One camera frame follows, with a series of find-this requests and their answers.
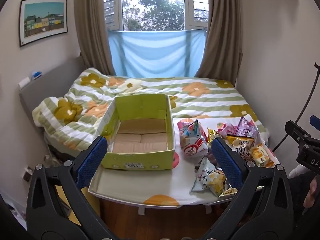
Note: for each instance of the pink striped marshmallow packet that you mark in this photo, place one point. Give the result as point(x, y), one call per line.
point(228, 130)

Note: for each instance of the white rice cracker packet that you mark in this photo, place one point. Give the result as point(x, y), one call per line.
point(203, 177)

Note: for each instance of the yellow chips packet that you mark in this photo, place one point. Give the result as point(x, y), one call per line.
point(216, 180)

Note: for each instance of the purple snack packet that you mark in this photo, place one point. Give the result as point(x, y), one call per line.
point(246, 127)

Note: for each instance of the yellow white snack bag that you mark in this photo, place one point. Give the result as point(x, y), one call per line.
point(261, 155)

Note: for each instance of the fruit print cloth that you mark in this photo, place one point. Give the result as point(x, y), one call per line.
point(175, 185)

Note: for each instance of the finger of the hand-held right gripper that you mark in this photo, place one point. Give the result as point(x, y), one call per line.
point(296, 131)
point(315, 123)

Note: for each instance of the blue pink snack packet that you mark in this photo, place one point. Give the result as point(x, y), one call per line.
point(190, 128)

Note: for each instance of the light blue window cloth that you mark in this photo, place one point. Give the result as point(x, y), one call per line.
point(155, 52)

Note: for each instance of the framed wall picture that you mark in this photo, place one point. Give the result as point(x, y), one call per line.
point(42, 20)

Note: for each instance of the blue white object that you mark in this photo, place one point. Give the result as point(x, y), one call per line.
point(37, 75)

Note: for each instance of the white low table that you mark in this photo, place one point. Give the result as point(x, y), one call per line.
point(141, 208)

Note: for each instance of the person's right hand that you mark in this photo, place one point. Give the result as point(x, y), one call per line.
point(312, 192)

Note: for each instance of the grey headboard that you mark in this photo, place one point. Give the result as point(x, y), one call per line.
point(50, 85)

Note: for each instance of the yellow white snack packet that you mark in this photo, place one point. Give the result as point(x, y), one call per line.
point(243, 150)

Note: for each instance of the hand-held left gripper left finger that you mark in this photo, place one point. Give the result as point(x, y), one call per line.
point(92, 160)

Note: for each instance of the floral striped blanket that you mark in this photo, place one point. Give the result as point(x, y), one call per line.
point(200, 97)

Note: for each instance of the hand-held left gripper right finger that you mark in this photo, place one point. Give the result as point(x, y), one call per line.
point(225, 160)

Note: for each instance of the white box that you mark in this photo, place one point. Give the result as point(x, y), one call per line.
point(24, 83)

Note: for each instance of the green cardboard box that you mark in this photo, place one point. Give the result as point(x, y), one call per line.
point(140, 158)

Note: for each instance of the white red snack packet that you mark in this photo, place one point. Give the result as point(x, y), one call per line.
point(192, 150)

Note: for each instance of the window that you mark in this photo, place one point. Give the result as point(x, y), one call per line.
point(150, 5)

